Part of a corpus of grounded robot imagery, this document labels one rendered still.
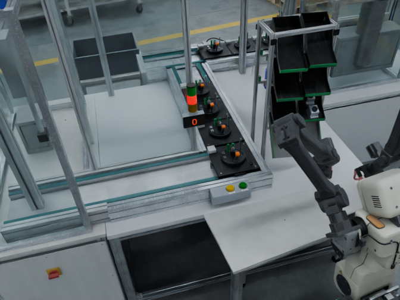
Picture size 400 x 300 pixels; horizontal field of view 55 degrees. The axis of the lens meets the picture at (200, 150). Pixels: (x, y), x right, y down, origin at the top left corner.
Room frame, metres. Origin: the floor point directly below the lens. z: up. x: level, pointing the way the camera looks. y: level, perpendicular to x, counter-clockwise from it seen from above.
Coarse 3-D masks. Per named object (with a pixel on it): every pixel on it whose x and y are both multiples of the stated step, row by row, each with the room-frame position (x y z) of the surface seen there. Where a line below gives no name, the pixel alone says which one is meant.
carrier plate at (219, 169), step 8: (216, 152) 1.66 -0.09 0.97; (248, 152) 1.65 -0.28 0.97; (216, 160) 1.59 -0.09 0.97; (248, 160) 1.58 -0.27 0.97; (256, 160) 1.58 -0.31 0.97; (216, 168) 1.53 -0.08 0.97; (224, 168) 1.52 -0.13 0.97; (232, 168) 1.52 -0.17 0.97; (240, 168) 1.52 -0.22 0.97; (248, 168) 1.51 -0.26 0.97; (256, 168) 1.51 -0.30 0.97; (224, 176) 1.47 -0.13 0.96
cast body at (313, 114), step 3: (309, 105) 1.69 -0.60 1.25; (312, 105) 1.65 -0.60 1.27; (315, 105) 1.65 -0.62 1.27; (309, 108) 1.64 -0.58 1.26; (312, 108) 1.62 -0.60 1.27; (315, 108) 1.62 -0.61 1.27; (306, 111) 1.67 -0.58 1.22; (309, 111) 1.64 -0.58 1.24; (312, 111) 1.62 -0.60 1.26; (315, 111) 1.61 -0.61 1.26; (318, 111) 1.61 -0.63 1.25; (309, 114) 1.63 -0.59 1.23; (312, 114) 1.61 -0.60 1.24; (315, 114) 1.62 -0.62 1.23; (309, 117) 1.63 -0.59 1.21; (312, 117) 1.61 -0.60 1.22; (315, 117) 1.61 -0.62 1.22
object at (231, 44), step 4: (228, 40) 3.10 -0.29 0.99; (236, 40) 3.13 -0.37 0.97; (248, 40) 3.12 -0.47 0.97; (252, 40) 3.12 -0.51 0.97; (228, 44) 3.07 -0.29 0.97; (232, 44) 3.07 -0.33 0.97; (236, 44) 2.99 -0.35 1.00; (248, 44) 3.01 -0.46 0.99; (252, 44) 3.05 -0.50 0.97; (232, 48) 2.99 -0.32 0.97; (236, 48) 2.98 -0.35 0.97; (248, 48) 2.97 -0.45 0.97; (252, 48) 2.97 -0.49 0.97; (232, 52) 2.91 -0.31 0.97; (236, 52) 2.91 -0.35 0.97; (248, 52) 2.91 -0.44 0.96
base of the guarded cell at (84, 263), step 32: (64, 128) 2.13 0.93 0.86; (96, 224) 1.27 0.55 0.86; (0, 256) 1.11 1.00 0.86; (32, 256) 1.14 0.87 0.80; (64, 256) 1.16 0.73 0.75; (96, 256) 1.19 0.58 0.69; (0, 288) 1.08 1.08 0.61; (32, 288) 1.11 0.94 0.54; (64, 288) 1.15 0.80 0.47; (96, 288) 1.18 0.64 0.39
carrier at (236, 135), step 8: (216, 120) 1.89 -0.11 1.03; (224, 120) 1.97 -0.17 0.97; (232, 120) 1.96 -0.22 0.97; (200, 128) 1.90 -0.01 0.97; (208, 128) 1.90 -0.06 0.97; (216, 128) 1.87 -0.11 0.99; (232, 128) 1.88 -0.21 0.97; (208, 136) 1.81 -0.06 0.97; (216, 136) 1.79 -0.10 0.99; (224, 136) 1.79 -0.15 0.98; (232, 136) 1.80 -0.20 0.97; (240, 136) 1.80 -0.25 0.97; (208, 144) 1.74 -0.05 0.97; (216, 144) 1.74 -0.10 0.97; (224, 144) 1.74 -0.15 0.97
